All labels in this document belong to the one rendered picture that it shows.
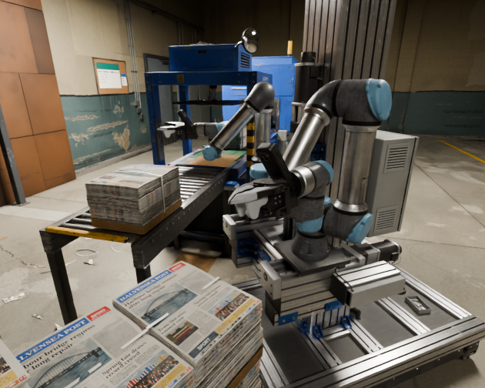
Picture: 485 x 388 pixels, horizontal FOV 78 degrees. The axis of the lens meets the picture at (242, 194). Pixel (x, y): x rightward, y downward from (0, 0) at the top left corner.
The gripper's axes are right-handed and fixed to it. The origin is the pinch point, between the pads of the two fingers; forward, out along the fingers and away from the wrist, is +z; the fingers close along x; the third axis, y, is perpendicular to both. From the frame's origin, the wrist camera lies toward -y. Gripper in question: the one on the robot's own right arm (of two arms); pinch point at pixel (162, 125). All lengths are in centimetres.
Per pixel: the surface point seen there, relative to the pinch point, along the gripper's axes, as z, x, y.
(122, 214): 5, -50, 27
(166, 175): -8.7, -26.2, 18.4
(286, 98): -85, 300, 37
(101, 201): 16, -47, 23
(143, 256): -6, -62, 42
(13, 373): -25, -138, -2
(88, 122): 252, 331, 84
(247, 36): -43, 77, -43
